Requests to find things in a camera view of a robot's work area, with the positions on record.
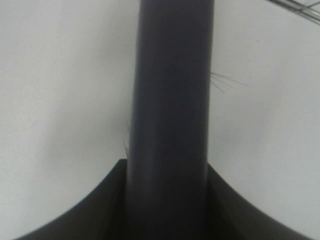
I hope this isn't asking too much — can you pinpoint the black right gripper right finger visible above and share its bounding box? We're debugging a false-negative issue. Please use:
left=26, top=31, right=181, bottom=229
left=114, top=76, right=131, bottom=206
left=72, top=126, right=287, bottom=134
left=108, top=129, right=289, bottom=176
left=206, top=165, right=308, bottom=240

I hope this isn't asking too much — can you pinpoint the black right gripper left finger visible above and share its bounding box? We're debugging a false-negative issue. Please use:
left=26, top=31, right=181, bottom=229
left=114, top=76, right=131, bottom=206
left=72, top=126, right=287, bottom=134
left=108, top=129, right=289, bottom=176
left=18, top=159, right=127, bottom=240

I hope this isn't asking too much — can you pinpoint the chrome wire dish rack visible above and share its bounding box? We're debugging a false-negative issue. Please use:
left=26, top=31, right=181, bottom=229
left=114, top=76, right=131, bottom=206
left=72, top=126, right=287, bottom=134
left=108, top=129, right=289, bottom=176
left=269, top=0, right=320, bottom=25

